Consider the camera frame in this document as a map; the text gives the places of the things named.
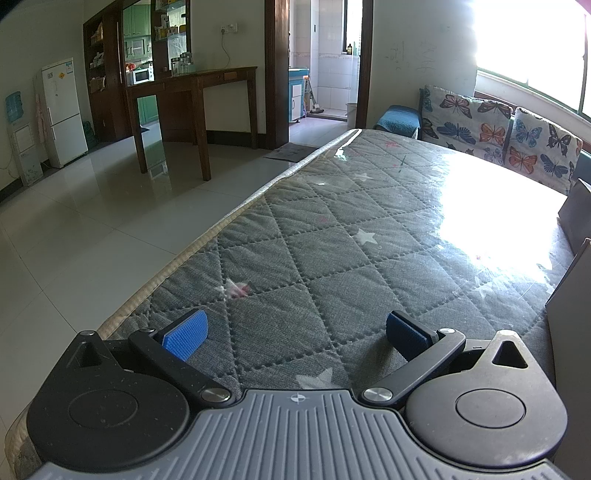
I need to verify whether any blue bathroom cabinet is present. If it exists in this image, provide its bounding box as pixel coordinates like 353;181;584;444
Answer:
288;67;309;123

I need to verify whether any pink hanging cloth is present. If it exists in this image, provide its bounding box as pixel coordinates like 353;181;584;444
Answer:
34;95;49;145

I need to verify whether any butterfly print cushion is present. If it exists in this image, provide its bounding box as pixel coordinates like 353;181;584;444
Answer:
505;107;583;195
421;85;513;164

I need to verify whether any row of glass jars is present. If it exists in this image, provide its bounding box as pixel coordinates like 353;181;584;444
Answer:
171;52;194;77

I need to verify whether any dark wooden door frame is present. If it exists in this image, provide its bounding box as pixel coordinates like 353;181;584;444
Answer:
264;0;375;151

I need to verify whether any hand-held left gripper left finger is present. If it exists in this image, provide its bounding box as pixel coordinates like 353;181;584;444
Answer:
69;308;232;409

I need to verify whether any white water dispenser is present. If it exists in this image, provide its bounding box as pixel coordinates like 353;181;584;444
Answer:
7;121;44;188

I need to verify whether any white refrigerator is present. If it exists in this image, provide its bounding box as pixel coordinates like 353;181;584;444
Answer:
41;58;89;169

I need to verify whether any dark wooden side table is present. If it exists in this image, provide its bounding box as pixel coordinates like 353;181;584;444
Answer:
126;66;259;182

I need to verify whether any grey quilted desktop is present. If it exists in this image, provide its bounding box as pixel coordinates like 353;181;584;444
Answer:
4;128;591;467

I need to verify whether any large bright window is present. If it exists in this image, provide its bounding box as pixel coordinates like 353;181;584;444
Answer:
475;0;591;116

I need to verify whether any mop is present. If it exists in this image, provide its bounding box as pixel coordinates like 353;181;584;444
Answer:
305;78;325;114

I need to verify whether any dark wooden shelf cabinet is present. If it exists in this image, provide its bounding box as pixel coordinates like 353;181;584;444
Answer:
83;0;192;144

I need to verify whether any white cardboard box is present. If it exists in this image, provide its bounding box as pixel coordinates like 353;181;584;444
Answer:
545;237;591;400

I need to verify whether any dark door mat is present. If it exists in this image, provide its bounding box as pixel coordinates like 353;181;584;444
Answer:
263;143;319;162

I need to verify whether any small bathroom window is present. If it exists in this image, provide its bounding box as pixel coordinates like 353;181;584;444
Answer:
344;0;363;56

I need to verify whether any blue sofa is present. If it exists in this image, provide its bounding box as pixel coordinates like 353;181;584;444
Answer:
373;85;591;195

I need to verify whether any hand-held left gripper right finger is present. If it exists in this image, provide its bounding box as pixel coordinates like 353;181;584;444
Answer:
360;310;532;409

